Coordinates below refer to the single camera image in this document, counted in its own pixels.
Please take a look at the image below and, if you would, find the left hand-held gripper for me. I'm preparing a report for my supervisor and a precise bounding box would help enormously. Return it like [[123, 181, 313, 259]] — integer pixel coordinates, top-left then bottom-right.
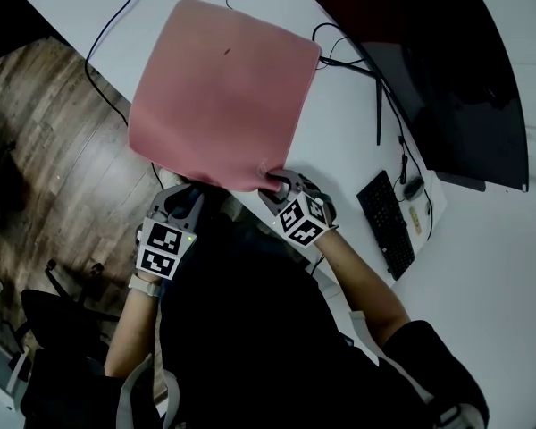
[[136, 184, 205, 281]]

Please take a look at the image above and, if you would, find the black keyboard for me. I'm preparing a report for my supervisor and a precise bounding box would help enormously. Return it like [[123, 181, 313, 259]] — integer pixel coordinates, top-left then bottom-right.
[[356, 170, 416, 282]]

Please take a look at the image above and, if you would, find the person's right shoe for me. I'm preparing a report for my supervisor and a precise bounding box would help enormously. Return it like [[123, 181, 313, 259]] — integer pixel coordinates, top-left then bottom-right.
[[220, 193, 245, 223]]

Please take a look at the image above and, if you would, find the person's black clothing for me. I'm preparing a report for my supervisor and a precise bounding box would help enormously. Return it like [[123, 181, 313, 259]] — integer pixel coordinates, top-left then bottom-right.
[[102, 189, 490, 429]]

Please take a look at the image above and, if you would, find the person's right forearm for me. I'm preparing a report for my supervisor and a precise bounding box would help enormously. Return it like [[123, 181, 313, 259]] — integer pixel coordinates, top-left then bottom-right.
[[311, 228, 413, 357]]

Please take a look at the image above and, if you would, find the grey computer mouse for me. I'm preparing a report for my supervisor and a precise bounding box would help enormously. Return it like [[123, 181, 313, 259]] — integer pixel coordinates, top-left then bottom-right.
[[404, 176, 425, 200]]

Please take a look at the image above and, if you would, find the black computer monitor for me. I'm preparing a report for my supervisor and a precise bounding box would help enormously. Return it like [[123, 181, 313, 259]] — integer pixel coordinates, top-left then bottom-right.
[[307, 0, 531, 194]]

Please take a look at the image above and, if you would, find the person's left forearm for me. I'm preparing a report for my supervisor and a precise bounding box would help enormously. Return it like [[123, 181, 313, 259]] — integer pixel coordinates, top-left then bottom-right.
[[103, 283, 162, 378]]

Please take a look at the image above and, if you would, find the black cloth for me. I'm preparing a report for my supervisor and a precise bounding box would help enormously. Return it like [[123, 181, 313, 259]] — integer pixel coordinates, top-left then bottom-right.
[[128, 0, 322, 194]]

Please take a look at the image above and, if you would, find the black power cable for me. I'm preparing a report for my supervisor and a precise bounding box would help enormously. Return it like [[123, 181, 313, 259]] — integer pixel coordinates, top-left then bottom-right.
[[84, 0, 158, 187]]

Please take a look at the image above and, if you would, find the black monitor cable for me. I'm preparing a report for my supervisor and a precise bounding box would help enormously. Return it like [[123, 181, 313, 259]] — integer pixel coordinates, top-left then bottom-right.
[[312, 22, 370, 69]]

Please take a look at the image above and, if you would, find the person's shoe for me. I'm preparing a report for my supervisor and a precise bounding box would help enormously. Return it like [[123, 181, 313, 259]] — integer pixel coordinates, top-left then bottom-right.
[[157, 167, 185, 190], [220, 193, 245, 223]]

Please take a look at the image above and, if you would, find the grey shoulder strap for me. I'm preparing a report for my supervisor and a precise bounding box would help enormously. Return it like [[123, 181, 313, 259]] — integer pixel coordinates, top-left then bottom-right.
[[115, 354, 180, 429], [348, 309, 381, 368]]

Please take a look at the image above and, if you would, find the small yellow packet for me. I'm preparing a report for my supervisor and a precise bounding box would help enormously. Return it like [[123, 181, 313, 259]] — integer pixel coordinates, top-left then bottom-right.
[[408, 206, 424, 236]]

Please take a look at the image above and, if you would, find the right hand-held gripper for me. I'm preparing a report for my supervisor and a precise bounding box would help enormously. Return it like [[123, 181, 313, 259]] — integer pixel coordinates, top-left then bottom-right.
[[256, 169, 339, 249]]

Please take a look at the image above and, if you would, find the person's left shoe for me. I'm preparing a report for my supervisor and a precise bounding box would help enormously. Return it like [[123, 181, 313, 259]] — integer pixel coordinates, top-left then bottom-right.
[[157, 167, 185, 190]]

